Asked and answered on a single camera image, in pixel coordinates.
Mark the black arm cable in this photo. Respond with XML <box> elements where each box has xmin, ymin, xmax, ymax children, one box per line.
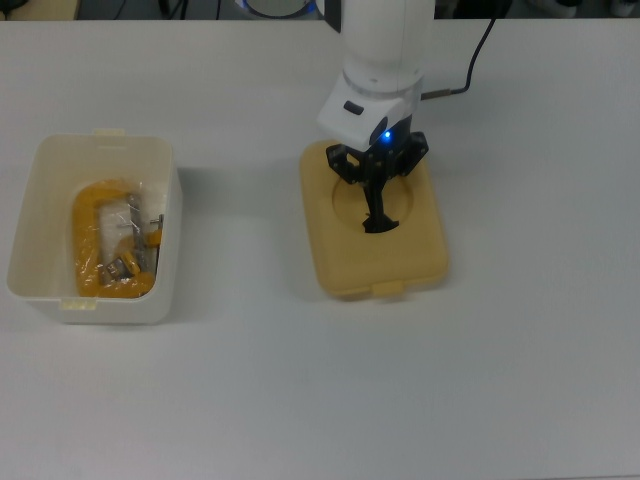
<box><xmin>422</xmin><ymin>18</ymin><xmax>501</xmax><ymax>99</ymax></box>

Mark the large yellow C-clamp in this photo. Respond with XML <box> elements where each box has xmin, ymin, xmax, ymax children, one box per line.
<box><xmin>72</xmin><ymin>178</ymin><xmax>157</xmax><ymax>301</ymax></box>

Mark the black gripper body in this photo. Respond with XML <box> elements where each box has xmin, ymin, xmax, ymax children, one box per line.
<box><xmin>356</xmin><ymin>143</ymin><xmax>403</xmax><ymax>190</ymax></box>

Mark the tan plastic case lid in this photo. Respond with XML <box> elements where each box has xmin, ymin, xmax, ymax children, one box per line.
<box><xmin>298</xmin><ymin>139</ymin><xmax>451</xmax><ymax>303</ymax></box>

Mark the black lid handle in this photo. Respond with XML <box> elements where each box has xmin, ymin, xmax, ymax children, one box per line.
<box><xmin>361</xmin><ymin>211</ymin><xmax>402</xmax><ymax>237</ymax></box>

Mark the white plastic tool case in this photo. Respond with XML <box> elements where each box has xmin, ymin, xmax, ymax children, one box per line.
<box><xmin>5</xmin><ymin>126</ymin><xmax>184</xmax><ymax>327</ymax></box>

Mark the tan wooden desk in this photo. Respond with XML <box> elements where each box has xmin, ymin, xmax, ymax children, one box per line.
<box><xmin>0</xmin><ymin>0</ymin><xmax>81</xmax><ymax>21</ymax></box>

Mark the small yellow clamp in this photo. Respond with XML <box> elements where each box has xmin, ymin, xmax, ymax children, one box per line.
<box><xmin>99</xmin><ymin>213</ymin><xmax>165</xmax><ymax>279</ymax></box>

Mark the clear plastic bag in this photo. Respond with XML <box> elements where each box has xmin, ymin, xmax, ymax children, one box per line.
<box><xmin>71</xmin><ymin>176</ymin><xmax>170</xmax><ymax>302</ymax></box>

